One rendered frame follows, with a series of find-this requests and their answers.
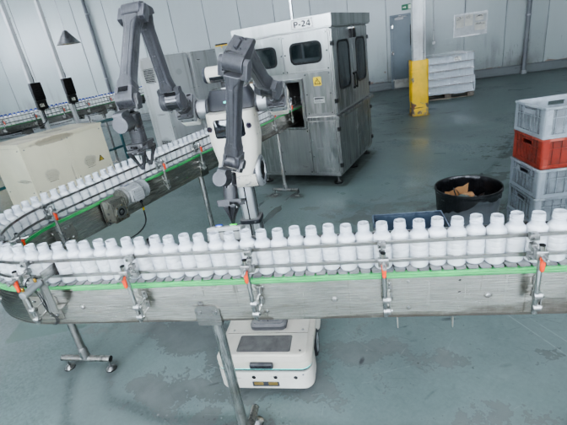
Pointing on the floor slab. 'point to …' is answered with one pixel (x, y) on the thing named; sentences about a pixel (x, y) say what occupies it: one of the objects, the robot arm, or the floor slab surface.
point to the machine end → (319, 91)
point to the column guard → (418, 88)
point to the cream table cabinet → (52, 159)
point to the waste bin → (486, 203)
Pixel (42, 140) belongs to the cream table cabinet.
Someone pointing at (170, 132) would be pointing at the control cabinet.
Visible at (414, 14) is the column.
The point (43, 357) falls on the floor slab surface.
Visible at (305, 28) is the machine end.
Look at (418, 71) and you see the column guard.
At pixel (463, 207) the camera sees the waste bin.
